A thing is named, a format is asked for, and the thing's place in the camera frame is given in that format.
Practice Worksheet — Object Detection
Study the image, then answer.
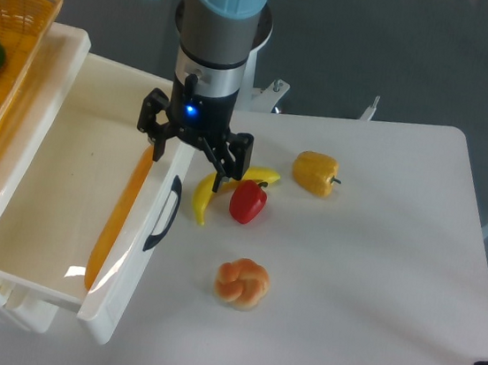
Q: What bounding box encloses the knotted bread roll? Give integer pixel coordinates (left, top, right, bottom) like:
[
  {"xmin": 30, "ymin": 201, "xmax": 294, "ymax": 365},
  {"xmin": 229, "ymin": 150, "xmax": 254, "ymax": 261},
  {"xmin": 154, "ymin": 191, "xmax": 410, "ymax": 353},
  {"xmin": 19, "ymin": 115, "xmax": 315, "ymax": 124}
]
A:
[{"xmin": 213, "ymin": 258, "xmax": 271, "ymax": 310}]

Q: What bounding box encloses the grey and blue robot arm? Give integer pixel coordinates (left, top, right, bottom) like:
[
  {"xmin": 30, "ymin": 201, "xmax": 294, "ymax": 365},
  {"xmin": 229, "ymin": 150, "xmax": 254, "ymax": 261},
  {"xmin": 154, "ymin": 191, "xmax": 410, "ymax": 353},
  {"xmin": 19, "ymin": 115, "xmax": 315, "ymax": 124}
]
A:
[{"xmin": 137, "ymin": 0, "xmax": 267, "ymax": 192}]

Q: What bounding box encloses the red bell pepper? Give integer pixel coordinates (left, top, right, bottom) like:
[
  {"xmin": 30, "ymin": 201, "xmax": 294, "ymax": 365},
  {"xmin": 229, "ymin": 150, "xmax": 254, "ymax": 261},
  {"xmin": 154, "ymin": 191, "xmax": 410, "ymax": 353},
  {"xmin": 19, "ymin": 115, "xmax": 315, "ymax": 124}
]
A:
[{"xmin": 228, "ymin": 179, "xmax": 268, "ymax": 224}]

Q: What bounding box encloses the orange baguette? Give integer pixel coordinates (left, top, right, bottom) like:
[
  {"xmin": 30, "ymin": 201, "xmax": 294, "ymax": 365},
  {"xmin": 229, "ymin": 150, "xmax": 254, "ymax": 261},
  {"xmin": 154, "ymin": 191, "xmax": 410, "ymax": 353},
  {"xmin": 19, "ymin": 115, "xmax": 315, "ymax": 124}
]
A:
[{"xmin": 84, "ymin": 146, "xmax": 154, "ymax": 290}]

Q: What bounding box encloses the white drawer cabinet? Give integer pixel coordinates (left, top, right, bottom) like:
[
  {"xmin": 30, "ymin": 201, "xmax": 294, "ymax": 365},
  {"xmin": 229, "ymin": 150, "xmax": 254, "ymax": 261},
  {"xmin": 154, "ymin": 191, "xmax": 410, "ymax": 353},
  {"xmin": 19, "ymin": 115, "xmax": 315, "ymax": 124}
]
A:
[{"xmin": 0, "ymin": 23, "xmax": 91, "ymax": 333}]

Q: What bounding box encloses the yellow bell pepper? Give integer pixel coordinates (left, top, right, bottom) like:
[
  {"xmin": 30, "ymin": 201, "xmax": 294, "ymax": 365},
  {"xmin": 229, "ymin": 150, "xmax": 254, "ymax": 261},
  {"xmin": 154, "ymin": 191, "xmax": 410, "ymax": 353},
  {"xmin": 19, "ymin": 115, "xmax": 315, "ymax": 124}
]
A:
[{"xmin": 292, "ymin": 150, "xmax": 340, "ymax": 198}]

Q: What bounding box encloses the white drawer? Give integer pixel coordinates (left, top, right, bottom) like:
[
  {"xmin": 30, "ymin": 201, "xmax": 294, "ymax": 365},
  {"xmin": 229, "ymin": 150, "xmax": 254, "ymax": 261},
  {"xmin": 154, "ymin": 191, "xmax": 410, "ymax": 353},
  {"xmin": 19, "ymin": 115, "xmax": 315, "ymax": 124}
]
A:
[{"xmin": 0, "ymin": 54, "xmax": 194, "ymax": 344}]

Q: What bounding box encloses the yellow banana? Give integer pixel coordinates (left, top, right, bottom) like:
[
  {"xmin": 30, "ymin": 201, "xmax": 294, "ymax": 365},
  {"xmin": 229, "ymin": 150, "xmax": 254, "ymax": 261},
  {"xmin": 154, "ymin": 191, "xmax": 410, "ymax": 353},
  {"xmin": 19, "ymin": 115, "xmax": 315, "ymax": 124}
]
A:
[{"xmin": 191, "ymin": 166, "xmax": 281, "ymax": 226}]

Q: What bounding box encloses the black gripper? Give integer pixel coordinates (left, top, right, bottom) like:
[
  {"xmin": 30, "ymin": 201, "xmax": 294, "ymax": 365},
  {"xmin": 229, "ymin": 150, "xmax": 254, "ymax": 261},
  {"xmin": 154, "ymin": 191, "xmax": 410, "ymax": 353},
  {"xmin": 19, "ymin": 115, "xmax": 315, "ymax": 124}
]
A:
[{"xmin": 137, "ymin": 73, "xmax": 255, "ymax": 193}]

